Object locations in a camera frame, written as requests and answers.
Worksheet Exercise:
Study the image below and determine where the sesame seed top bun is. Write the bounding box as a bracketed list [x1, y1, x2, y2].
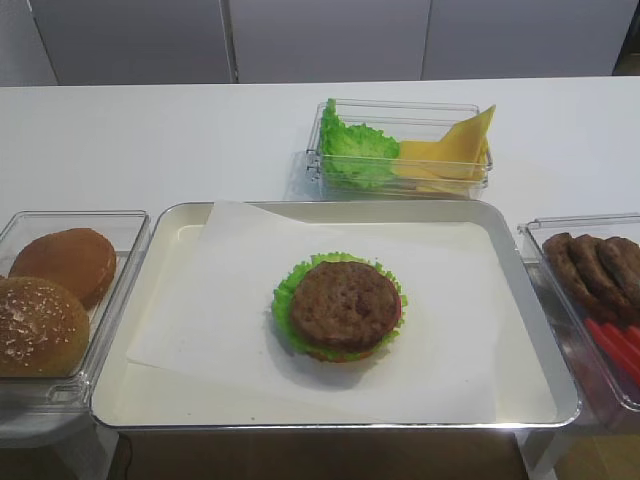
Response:
[1, 277, 90, 378]

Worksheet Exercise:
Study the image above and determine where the clear lettuce and cheese container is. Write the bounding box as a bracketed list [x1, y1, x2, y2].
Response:
[305, 98, 496, 199]

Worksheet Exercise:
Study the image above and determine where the yellow cheese slice flat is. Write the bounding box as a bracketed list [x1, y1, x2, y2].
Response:
[392, 141, 485, 194]

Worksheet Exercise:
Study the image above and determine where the yellow cheese slice upright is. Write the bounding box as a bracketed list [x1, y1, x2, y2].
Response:
[434, 105, 496, 181]

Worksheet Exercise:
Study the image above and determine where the brown patty on burger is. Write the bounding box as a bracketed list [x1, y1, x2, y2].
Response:
[290, 261, 402, 353]

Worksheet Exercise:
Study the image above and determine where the green lettuce under patty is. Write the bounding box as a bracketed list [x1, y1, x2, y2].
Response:
[271, 252, 408, 355]

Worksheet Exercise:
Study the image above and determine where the silver metal tray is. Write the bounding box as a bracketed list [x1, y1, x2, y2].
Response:
[91, 200, 580, 428]

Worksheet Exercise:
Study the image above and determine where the green lettuce leaf in container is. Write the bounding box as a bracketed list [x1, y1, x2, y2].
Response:
[319, 98, 400, 190]

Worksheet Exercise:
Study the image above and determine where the bottom bun of burger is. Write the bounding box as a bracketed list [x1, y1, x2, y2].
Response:
[307, 351, 373, 364]

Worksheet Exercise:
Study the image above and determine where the white parchment paper sheet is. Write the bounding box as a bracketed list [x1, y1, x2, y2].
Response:
[128, 202, 510, 423]

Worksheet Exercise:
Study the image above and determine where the plain brown bun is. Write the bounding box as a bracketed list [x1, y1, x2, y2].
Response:
[9, 228, 116, 310]

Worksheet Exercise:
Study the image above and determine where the clear bun container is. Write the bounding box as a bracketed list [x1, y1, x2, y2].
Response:
[1, 210, 150, 412]

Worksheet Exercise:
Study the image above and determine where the left brown patty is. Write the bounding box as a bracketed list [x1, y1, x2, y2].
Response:
[543, 233, 618, 323]

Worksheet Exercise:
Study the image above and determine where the clear patty and tomato container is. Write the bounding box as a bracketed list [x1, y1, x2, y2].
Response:
[518, 213, 639, 434]

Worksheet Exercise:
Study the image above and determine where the middle brown patty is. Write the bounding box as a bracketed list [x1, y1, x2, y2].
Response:
[569, 234, 638, 324]

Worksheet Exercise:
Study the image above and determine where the right brown patty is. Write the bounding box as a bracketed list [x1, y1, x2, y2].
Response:
[597, 237, 639, 304]

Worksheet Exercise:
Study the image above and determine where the left red tomato slice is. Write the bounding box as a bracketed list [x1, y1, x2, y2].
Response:
[585, 318, 639, 385]

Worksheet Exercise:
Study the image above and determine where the red tomato slice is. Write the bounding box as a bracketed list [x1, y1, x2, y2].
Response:
[625, 326, 640, 345]
[585, 318, 639, 385]
[602, 323, 639, 371]

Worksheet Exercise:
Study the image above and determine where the right red tomato slice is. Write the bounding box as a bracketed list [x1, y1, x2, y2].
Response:
[625, 326, 640, 345]

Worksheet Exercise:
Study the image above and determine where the middle red tomato slice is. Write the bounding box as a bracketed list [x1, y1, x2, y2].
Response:
[602, 323, 639, 371]

